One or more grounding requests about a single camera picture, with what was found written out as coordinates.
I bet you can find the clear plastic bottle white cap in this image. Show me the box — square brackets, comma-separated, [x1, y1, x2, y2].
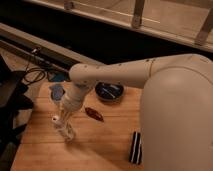
[52, 115, 75, 141]

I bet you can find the metal rail beam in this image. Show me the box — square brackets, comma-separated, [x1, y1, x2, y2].
[0, 23, 102, 71]

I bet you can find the white cup blue lid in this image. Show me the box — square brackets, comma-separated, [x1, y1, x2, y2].
[49, 84, 65, 105]

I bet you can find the black round bowl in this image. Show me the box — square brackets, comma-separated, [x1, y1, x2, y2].
[95, 82, 124, 101]

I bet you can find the black cable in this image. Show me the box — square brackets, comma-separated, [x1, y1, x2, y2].
[22, 66, 51, 85]

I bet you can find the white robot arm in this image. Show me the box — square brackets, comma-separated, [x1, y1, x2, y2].
[60, 54, 213, 171]

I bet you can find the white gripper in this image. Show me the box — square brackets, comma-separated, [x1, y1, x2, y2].
[60, 87, 90, 123]

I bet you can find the dark red leaf-shaped object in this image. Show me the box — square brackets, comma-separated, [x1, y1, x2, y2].
[85, 107, 104, 122]

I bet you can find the black white striped case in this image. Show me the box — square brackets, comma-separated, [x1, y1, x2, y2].
[129, 132, 142, 165]

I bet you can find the black chair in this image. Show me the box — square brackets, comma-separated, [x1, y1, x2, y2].
[0, 54, 35, 158]

